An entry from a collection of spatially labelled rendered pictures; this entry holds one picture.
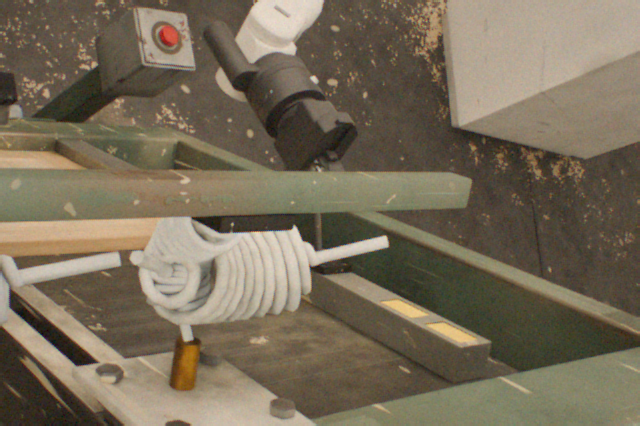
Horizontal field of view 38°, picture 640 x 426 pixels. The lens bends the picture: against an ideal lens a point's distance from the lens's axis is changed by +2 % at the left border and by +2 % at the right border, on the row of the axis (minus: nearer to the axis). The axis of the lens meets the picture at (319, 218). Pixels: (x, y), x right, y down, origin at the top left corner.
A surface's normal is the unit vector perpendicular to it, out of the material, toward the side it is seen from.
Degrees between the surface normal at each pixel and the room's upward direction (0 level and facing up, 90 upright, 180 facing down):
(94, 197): 30
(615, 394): 60
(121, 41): 90
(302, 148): 90
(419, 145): 0
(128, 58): 90
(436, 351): 90
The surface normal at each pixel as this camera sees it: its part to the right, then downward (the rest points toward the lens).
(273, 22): 0.48, -0.65
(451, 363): -0.76, 0.03
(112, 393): 0.17, -0.96
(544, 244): 0.63, -0.24
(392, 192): 0.64, 0.28
